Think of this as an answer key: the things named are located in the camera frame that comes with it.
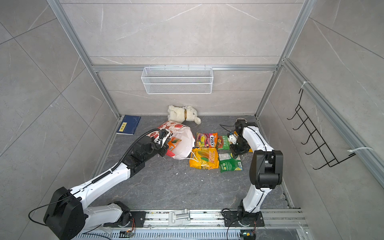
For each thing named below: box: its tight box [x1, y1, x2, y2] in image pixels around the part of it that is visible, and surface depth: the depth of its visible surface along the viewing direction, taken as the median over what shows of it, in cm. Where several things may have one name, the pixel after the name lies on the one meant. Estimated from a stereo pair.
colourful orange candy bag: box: [195, 132, 218, 148], surface depth 103 cm
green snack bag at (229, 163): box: [218, 152, 244, 173], surface depth 92 cm
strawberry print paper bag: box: [146, 121, 196, 160], surface depth 94 cm
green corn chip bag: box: [217, 135, 231, 150], surface depth 103 cm
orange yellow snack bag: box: [189, 147, 219, 170], surface depth 92 cm
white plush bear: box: [167, 105, 201, 125], surface depth 113 cm
